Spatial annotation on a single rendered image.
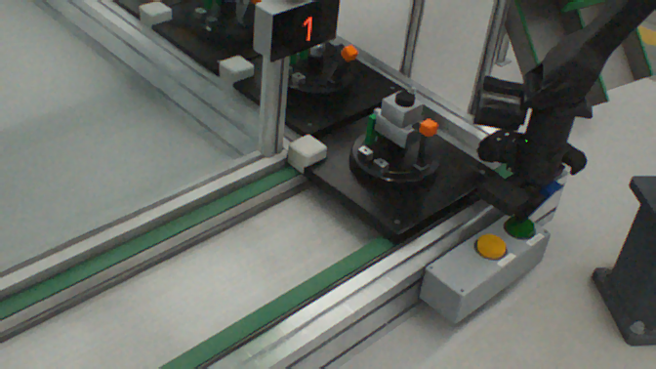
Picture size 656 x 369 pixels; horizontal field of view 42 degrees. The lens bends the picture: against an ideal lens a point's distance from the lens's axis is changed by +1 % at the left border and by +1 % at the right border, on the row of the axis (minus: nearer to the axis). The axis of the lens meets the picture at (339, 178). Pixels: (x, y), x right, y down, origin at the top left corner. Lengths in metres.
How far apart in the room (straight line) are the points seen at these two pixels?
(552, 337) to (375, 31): 0.90
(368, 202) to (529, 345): 0.31
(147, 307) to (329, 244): 0.28
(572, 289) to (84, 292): 0.72
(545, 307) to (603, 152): 0.46
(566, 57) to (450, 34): 0.90
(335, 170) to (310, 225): 0.10
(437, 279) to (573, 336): 0.24
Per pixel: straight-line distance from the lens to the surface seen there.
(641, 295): 1.30
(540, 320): 1.31
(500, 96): 1.14
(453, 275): 1.18
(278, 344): 1.07
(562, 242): 1.45
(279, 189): 1.31
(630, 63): 1.69
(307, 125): 1.40
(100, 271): 1.17
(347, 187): 1.28
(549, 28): 1.54
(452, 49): 1.92
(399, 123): 1.27
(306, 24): 1.18
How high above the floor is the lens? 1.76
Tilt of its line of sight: 38 degrees down
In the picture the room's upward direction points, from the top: 8 degrees clockwise
